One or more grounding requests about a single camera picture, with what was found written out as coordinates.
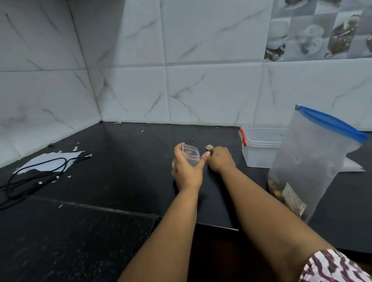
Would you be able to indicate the person's left hand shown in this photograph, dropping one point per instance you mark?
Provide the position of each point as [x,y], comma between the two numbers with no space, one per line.
[186,173]

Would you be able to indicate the person's right hand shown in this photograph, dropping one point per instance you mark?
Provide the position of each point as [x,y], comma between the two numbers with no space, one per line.
[221,160]

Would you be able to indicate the person's left thumb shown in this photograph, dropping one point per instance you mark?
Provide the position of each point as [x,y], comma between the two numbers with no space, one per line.
[204,159]

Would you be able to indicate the person's right fingers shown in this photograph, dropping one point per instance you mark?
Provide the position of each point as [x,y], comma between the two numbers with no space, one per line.
[212,155]

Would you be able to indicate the small brown nut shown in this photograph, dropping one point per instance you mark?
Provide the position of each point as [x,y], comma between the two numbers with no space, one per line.
[209,148]

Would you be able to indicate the small clear plastic cup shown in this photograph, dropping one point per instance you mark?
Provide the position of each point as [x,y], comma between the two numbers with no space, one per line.
[191,155]

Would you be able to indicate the person's left forearm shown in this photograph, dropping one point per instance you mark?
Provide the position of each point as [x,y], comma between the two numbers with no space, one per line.
[162,235]

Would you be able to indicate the person's right forearm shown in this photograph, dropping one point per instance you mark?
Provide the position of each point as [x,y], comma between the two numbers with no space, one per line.
[270,223]

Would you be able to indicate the clear plastic container red clip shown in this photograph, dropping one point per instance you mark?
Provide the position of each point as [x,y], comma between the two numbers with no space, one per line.
[261,145]

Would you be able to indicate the clear zip bag blue seal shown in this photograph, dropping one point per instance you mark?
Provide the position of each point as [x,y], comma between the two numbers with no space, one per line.
[308,162]

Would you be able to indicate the white folded paper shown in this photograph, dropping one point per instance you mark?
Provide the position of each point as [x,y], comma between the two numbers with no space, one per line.
[350,165]

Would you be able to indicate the white paper sheet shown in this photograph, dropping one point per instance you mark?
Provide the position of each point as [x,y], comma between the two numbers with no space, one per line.
[46,162]

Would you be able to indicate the patterned sleeve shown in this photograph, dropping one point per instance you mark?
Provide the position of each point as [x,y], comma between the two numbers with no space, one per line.
[334,267]

